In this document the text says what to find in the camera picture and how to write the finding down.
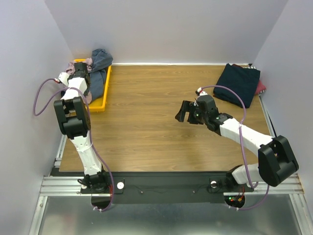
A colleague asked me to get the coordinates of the blue-grey tank top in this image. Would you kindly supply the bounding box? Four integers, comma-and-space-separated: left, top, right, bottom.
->
87, 49, 113, 104

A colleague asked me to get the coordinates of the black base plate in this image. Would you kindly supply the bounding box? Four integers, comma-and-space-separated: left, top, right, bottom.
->
78, 171, 252, 204

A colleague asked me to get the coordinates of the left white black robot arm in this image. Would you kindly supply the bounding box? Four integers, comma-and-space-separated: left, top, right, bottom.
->
53, 62, 109, 193

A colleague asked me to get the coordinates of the pink tank top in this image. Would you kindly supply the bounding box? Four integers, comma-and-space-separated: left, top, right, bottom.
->
66, 58, 93, 75

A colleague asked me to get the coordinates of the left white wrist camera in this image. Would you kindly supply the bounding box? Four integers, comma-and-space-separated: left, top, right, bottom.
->
54, 72, 70, 87

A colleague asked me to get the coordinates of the folded maroon tank top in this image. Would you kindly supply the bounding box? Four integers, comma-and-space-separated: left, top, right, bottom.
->
244, 64, 267, 95

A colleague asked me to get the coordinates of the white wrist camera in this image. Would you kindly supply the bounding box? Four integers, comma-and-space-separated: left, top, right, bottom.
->
54, 72, 70, 87
195, 87, 207, 96

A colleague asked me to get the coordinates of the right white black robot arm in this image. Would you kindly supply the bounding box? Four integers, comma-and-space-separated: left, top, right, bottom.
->
175, 94, 299, 191

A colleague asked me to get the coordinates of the yellow plastic tray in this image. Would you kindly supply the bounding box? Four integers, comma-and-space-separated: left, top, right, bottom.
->
74, 58, 112, 112

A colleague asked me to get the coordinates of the folded navy tank top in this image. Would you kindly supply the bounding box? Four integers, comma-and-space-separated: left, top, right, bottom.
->
213, 64, 261, 108

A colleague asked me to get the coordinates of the aluminium frame rail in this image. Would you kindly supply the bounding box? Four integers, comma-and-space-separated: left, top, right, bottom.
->
28, 134, 305, 235

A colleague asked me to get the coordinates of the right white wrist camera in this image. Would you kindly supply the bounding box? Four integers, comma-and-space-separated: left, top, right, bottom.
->
195, 87, 207, 96

